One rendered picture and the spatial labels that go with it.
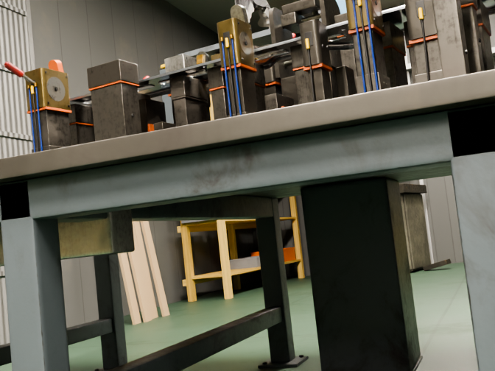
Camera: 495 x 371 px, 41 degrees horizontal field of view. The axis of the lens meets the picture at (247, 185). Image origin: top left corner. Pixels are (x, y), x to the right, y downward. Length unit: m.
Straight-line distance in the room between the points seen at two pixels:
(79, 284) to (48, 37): 1.88
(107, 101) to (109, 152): 0.71
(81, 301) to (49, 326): 3.83
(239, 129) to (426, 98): 0.30
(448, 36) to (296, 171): 0.39
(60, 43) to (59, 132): 3.44
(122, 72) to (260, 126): 0.87
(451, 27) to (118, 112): 0.96
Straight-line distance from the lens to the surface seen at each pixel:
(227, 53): 1.67
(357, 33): 1.50
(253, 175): 1.12
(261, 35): 2.20
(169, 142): 1.14
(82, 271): 5.21
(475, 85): 1.02
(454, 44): 1.28
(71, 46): 5.58
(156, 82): 2.03
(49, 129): 2.02
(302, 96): 1.74
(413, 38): 1.48
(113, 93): 1.89
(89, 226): 1.58
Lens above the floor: 0.49
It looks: 5 degrees up
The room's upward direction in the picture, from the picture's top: 6 degrees counter-clockwise
